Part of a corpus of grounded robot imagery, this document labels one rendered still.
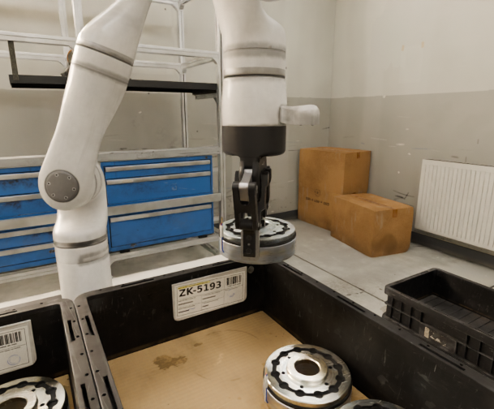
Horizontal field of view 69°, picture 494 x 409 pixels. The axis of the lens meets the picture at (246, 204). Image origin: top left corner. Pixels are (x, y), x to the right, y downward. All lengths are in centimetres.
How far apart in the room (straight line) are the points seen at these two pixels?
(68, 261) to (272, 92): 49
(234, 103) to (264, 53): 6
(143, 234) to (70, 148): 180
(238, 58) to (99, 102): 31
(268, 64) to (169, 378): 39
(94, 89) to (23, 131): 245
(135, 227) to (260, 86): 206
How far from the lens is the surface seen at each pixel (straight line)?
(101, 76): 65
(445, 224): 337
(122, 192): 233
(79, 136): 66
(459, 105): 339
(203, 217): 254
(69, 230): 71
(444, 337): 126
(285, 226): 50
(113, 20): 67
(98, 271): 73
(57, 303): 51
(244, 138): 39
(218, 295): 58
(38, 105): 309
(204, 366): 53
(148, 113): 321
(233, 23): 41
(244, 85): 40
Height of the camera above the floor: 116
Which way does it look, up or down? 14 degrees down
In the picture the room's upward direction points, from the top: straight up
